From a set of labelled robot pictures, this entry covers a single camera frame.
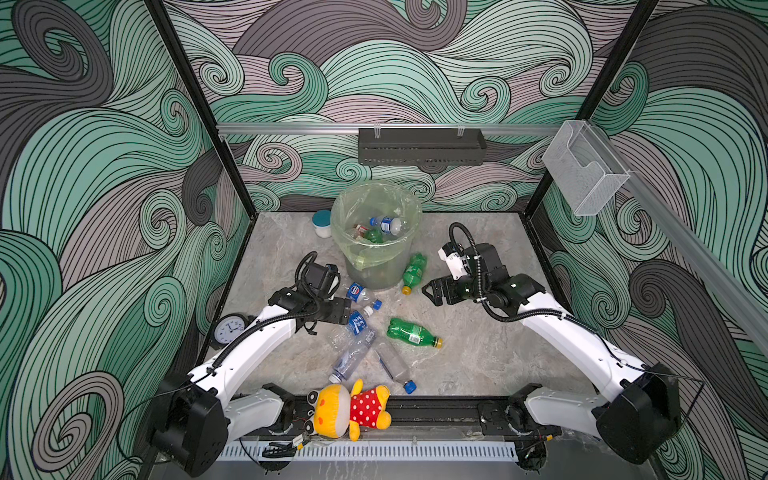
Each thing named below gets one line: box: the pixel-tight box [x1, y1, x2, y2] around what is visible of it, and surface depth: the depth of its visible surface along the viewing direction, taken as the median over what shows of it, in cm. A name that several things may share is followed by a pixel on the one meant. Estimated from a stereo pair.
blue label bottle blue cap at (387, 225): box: [369, 216, 402, 236], surface depth 96 cm
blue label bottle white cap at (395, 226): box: [380, 216, 412, 238], surface depth 95 cm
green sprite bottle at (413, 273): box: [402, 252, 427, 296], surface depth 100 cm
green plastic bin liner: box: [331, 183, 423, 271], surface depth 92 cm
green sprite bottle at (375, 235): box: [363, 227, 383, 244], surface depth 97 cm
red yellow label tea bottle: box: [352, 224, 368, 238], surface depth 97 cm
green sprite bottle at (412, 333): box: [386, 318, 445, 349], surface depth 85 cm
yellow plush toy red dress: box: [303, 379, 392, 442], surface depth 71 cm
